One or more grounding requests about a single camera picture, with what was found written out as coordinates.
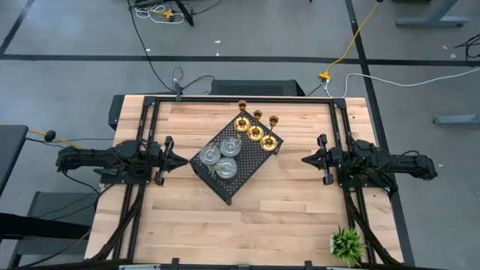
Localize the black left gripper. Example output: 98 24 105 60
148 136 189 187

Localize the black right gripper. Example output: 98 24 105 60
301 133 345 186

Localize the silver tin candle can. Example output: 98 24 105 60
219 136 242 158
214 156 239 180
199 143 222 167

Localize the gold candlestick holder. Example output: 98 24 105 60
259 115 281 153
234 100 252 134
247 109 266 143

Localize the black perforated metal riser shelf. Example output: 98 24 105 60
188 109 284 206

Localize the small green potted plant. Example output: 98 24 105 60
328 224 367 268

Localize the black computer case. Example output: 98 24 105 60
209 79 306 97

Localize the grey table foot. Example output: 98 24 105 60
395 0 470 29
433 114 480 126

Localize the black beam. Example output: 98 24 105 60
0 212 91 241

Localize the black desk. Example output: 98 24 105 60
0 124 29 196

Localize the black aluminium table frame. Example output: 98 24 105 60
89 95 404 270

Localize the yellow extension cable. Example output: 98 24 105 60
318 1 382 82

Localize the black cable conduit bundle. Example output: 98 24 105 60
343 187 401 266
89 185 148 262

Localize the thin black floor cable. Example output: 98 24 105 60
127 0 217 95

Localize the white floor cable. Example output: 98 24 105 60
325 66 480 98

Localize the yellow cable with black knob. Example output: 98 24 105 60
28 128 82 150

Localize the white coiled cable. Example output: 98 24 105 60
133 4 187 26

